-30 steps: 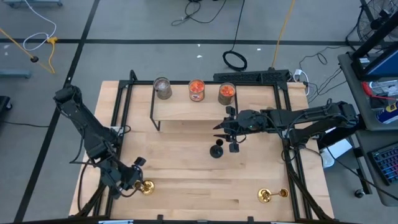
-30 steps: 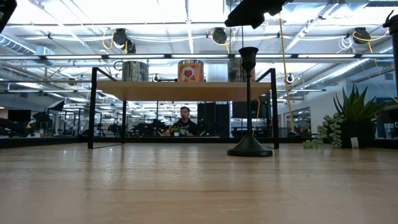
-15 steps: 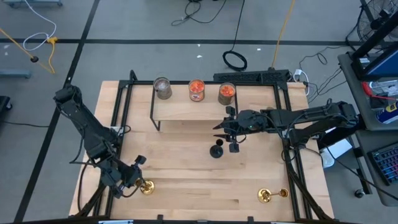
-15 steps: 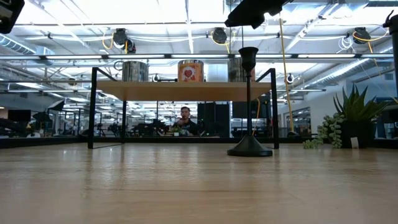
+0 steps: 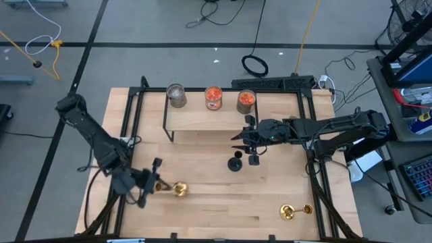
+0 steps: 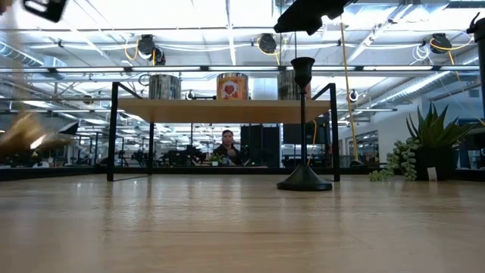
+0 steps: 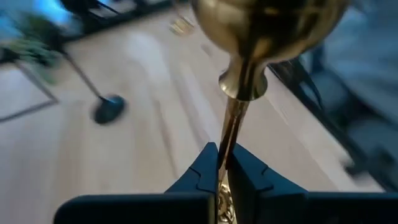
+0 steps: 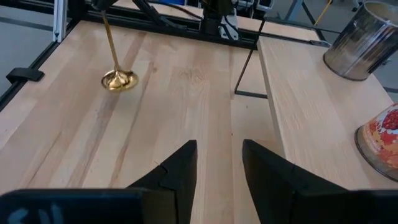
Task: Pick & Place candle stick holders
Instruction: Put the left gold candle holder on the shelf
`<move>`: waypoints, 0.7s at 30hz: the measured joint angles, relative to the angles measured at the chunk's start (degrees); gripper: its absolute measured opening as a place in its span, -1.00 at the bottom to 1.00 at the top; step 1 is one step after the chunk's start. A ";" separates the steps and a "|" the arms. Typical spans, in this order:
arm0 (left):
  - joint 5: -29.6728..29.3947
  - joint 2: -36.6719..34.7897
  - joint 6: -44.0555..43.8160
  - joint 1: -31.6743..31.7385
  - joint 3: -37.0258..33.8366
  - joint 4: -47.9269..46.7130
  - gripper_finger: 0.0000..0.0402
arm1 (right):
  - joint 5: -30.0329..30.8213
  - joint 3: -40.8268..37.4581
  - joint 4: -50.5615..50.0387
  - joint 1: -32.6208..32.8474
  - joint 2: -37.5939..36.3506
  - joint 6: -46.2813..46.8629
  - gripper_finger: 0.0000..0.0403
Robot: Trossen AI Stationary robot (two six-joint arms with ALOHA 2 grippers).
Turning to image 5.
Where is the black backlit keyboard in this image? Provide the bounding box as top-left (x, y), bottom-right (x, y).
top-left (399, 154), bottom-right (432, 202)

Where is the blue yellow spray can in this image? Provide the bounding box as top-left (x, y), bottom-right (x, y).
top-left (407, 110), bottom-right (432, 136)

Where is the grey side desk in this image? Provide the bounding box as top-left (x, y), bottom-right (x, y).
top-left (367, 55), bottom-right (432, 224)

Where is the thin black floor cable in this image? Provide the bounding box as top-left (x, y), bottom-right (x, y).
top-left (186, 0), bottom-right (247, 29)

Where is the blue screen laptop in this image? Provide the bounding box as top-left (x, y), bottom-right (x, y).
top-left (381, 46), bottom-right (432, 87)

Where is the candle jar with orange wax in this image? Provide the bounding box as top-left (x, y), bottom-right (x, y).
top-left (236, 88), bottom-right (257, 115)
top-left (204, 85), bottom-right (223, 111)

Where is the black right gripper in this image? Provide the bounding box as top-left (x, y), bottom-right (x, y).
top-left (231, 114), bottom-right (292, 166)

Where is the black aluminium table frame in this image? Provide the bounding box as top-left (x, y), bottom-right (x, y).
top-left (80, 76), bottom-right (364, 242)

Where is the yellow floor cable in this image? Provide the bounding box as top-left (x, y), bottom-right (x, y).
top-left (0, 30), bottom-right (64, 81)

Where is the white floor cable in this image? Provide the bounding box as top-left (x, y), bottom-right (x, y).
top-left (25, 0), bottom-right (62, 57)

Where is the black power strip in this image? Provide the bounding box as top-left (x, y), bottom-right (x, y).
top-left (232, 75), bottom-right (315, 90)

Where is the black metal wooden shelf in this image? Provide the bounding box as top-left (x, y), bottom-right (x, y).
top-left (162, 88), bottom-right (260, 142)

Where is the gold candle stick holder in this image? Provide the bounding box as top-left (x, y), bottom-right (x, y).
top-left (154, 181), bottom-right (188, 198)
top-left (279, 203), bottom-right (314, 221)

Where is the orange extension cable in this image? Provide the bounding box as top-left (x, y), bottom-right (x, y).
top-left (294, 0), bottom-right (321, 76)

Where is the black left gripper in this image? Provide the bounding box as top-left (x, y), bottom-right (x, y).
top-left (132, 158), bottom-right (173, 209)

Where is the red hand tool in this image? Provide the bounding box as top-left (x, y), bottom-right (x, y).
top-left (392, 88), bottom-right (432, 111)

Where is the black candle stick holder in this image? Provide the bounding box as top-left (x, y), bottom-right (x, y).
top-left (227, 151), bottom-right (244, 173)

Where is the black coiled floor cable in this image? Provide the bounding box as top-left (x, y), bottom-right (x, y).
top-left (241, 0), bottom-right (269, 78)

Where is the candle jar with grey wax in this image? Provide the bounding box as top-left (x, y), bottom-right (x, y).
top-left (166, 83), bottom-right (188, 109)

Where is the black floor fan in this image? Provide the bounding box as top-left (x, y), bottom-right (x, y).
top-left (387, 0), bottom-right (432, 47)

